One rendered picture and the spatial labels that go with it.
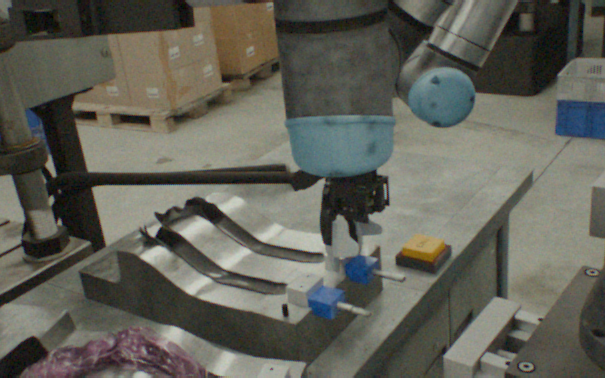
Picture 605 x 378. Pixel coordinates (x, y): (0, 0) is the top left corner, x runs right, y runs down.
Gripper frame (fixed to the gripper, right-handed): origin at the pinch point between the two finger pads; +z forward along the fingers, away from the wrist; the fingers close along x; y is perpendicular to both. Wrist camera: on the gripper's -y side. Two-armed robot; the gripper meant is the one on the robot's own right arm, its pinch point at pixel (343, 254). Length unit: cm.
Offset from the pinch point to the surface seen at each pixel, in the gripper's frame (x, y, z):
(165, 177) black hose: 16, -58, 1
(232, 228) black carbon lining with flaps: 0.7, -24.5, 0.4
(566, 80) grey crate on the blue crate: 307, -46, 58
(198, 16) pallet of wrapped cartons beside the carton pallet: 288, -297, 21
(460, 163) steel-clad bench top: 68, -8, 11
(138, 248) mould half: -16.1, -31.2, -2.4
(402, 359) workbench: 12.3, 3.0, 28.6
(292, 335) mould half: -17.7, 1.4, 4.2
